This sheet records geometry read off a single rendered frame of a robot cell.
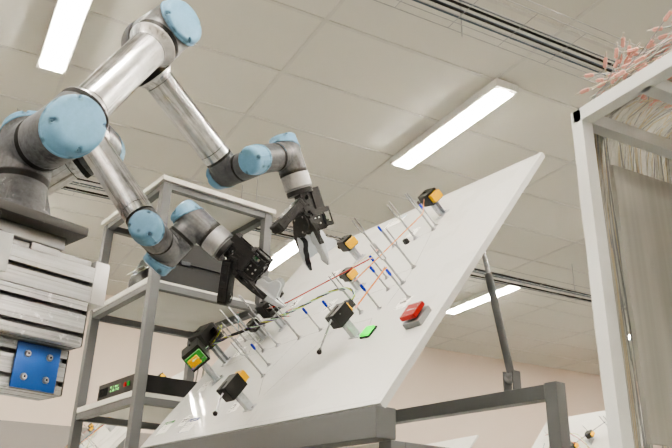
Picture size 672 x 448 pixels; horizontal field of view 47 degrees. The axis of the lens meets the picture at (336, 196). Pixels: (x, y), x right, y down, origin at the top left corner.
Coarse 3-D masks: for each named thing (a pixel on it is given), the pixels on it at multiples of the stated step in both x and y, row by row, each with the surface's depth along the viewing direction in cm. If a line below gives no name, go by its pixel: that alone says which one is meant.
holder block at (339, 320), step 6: (336, 306) 200; (342, 306) 198; (348, 306) 199; (330, 312) 199; (336, 312) 196; (342, 312) 197; (348, 312) 198; (330, 318) 198; (336, 318) 196; (342, 318) 197; (348, 318) 198; (330, 324) 199; (336, 324) 197; (342, 324) 197
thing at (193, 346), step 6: (192, 342) 250; (198, 342) 247; (186, 348) 249; (192, 348) 243; (204, 348) 249; (186, 354) 243; (204, 354) 244; (198, 366) 244; (204, 366) 249; (210, 366) 250; (210, 372) 250; (216, 378) 250
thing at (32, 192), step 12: (0, 168) 151; (12, 168) 151; (0, 180) 150; (12, 180) 150; (24, 180) 151; (36, 180) 153; (0, 192) 148; (12, 192) 148; (24, 192) 149; (36, 192) 151; (24, 204) 148; (36, 204) 150; (48, 204) 155
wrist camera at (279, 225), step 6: (300, 198) 200; (294, 204) 198; (300, 204) 199; (288, 210) 197; (294, 210) 197; (300, 210) 198; (282, 216) 196; (288, 216) 196; (294, 216) 197; (276, 222) 195; (282, 222) 194; (288, 222) 195; (270, 228) 196; (276, 228) 194; (282, 228) 194
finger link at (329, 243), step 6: (312, 234) 197; (324, 234) 199; (312, 240) 197; (324, 240) 198; (330, 240) 198; (318, 246) 196; (324, 246) 196; (330, 246) 197; (318, 252) 196; (324, 252) 195; (324, 258) 196
